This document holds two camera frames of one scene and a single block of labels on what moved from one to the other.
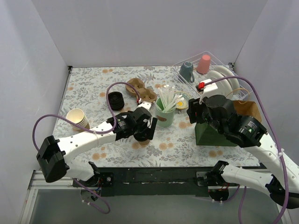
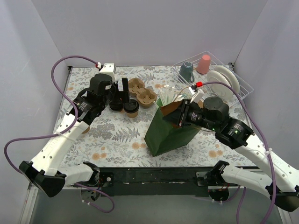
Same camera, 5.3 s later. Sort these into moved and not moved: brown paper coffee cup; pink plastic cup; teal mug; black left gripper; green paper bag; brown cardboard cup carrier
Moved: brown paper coffee cup; green paper bag; black left gripper
Not moved: teal mug; brown cardboard cup carrier; pink plastic cup
